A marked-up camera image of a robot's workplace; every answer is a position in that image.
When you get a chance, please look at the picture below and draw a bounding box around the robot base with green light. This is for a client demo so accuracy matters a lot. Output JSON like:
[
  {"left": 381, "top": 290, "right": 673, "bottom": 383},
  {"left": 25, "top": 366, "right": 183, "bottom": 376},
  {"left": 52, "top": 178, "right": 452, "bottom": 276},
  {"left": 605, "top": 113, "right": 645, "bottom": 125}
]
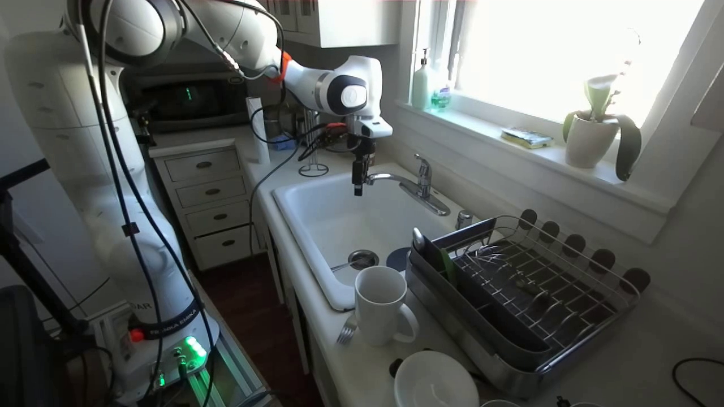
[{"left": 155, "top": 328, "right": 268, "bottom": 407}]

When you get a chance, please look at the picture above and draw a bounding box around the yellow green sponge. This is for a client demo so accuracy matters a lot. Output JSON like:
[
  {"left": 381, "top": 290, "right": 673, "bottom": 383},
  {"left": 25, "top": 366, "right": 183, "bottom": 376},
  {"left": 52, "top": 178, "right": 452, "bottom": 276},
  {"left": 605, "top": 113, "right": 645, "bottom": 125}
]
[{"left": 498, "top": 126, "right": 555, "bottom": 152}]

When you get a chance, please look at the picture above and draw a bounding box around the white kitchen sink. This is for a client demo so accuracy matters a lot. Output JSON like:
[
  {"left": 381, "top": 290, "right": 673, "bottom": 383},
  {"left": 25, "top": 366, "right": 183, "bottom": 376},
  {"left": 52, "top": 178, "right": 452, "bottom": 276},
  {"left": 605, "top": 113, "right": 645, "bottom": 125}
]
[{"left": 268, "top": 169, "right": 464, "bottom": 315}]

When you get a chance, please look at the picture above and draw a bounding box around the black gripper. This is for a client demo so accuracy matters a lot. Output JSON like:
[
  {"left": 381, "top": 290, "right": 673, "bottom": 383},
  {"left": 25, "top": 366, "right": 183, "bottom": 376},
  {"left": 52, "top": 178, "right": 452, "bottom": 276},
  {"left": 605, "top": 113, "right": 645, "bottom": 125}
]
[{"left": 350, "top": 134, "right": 379, "bottom": 198}]

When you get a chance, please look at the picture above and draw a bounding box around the bright kitchen window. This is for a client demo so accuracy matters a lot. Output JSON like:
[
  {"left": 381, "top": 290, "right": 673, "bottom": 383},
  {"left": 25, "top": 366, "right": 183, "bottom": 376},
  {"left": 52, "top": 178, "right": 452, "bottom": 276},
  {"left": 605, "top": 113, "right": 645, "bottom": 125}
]
[{"left": 397, "top": 0, "right": 724, "bottom": 245}]

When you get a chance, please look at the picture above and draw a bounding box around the metal dish rack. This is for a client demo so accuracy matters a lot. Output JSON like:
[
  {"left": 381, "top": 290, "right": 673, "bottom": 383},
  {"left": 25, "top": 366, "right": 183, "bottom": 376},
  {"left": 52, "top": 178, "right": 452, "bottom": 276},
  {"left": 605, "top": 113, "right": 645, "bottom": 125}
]
[{"left": 405, "top": 209, "right": 654, "bottom": 401}]

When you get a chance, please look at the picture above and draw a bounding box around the metal sink drain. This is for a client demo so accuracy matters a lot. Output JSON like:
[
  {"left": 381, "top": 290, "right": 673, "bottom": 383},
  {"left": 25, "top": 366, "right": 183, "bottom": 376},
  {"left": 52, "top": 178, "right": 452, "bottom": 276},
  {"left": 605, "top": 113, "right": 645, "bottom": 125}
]
[{"left": 347, "top": 247, "right": 383, "bottom": 274}]

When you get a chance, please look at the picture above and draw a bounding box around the white wall cabinet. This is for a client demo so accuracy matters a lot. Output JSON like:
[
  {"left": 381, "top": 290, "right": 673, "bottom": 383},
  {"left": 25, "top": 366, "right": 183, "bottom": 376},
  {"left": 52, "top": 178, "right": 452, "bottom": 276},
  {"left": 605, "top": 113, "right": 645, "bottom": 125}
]
[{"left": 258, "top": 0, "right": 404, "bottom": 49}]

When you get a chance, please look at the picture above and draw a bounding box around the black microwave oven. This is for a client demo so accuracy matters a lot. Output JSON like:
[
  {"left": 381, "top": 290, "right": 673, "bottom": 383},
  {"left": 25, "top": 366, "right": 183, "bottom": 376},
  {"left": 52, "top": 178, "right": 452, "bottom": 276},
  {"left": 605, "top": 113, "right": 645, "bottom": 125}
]
[{"left": 135, "top": 71, "right": 251, "bottom": 137}]

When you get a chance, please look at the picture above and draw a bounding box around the white bowl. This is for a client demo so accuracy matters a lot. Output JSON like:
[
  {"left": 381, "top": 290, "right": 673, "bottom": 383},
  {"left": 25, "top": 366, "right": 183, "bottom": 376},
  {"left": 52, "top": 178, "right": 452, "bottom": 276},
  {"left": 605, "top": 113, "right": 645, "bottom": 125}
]
[{"left": 391, "top": 348, "right": 482, "bottom": 407}]

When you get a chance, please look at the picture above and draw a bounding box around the black power cable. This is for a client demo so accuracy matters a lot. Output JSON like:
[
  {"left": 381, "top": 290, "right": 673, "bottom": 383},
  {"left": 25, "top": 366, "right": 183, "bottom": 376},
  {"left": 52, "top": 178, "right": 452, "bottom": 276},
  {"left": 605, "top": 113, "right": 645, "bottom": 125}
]
[{"left": 244, "top": 122, "right": 335, "bottom": 255}]

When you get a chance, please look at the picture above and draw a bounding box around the thin black cable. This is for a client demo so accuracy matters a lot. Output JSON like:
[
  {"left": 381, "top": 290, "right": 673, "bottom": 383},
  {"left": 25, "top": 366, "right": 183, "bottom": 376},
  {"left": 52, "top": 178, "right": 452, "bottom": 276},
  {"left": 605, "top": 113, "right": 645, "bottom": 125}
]
[{"left": 670, "top": 356, "right": 724, "bottom": 407}]

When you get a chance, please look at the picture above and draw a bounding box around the white mug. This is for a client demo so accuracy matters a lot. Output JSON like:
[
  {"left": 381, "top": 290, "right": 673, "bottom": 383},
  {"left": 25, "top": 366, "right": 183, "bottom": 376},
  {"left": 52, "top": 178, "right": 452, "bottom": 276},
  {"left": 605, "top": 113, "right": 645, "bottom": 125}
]
[{"left": 354, "top": 262, "right": 421, "bottom": 350}]

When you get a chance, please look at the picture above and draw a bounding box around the green potted plant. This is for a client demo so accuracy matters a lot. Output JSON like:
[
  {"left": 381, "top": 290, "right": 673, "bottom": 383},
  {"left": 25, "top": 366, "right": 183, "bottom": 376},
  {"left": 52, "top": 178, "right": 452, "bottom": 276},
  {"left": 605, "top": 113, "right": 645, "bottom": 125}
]
[{"left": 560, "top": 73, "right": 645, "bottom": 184}]

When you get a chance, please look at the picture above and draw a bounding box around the white plant pot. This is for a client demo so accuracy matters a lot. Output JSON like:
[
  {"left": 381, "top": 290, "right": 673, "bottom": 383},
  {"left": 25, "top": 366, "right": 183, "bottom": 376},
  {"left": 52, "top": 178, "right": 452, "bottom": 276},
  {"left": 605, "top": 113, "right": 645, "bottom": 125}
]
[{"left": 563, "top": 110, "right": 623, "bottom": 171}]

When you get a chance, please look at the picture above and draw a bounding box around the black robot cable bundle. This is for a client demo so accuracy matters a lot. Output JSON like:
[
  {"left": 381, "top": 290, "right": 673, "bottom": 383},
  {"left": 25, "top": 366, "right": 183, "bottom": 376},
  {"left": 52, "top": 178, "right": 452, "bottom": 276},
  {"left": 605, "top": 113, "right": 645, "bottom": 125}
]
[{"left": 74, "top": 0, "right": 223, "bottom": 357}]

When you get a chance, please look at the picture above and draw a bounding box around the chrome sink faucet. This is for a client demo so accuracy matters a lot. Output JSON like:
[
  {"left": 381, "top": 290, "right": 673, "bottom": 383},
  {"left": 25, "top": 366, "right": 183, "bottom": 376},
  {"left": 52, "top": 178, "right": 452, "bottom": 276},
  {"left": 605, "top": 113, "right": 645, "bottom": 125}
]
[{"left": 365, "top": 152, "right": 452, "bottom": 220}]

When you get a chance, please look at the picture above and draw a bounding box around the white drawer cabinet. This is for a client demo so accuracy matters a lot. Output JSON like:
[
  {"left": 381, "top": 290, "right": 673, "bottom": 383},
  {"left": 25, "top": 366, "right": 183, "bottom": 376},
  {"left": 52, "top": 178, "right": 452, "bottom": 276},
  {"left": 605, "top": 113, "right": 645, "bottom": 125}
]
[{"left": 147, "top": 135, "right": 268, "bottom": 274}]

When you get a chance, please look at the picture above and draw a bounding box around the black tripod stand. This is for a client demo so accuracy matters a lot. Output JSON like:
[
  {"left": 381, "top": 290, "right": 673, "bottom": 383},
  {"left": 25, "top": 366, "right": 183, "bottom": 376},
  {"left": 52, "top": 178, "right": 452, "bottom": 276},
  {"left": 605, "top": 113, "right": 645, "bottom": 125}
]
[{"left": 0, "top": 157, "right": 96, "bottom": 357}]

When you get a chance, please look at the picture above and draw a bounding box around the green dish soap bottle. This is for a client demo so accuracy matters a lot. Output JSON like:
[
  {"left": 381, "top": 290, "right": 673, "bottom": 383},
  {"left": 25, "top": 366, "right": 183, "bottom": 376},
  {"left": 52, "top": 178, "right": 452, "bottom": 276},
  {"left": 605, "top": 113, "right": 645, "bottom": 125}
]
[{"left": 411, "top": 47, "right": 432, "bottom": 113}]

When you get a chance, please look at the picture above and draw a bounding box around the small teal cup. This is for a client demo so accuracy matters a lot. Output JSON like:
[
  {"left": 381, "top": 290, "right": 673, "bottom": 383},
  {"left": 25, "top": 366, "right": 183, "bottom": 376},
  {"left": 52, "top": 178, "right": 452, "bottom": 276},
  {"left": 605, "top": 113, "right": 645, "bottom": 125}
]
[{"left": 428, "top": 83, "right": 456, "bottom": 115}]

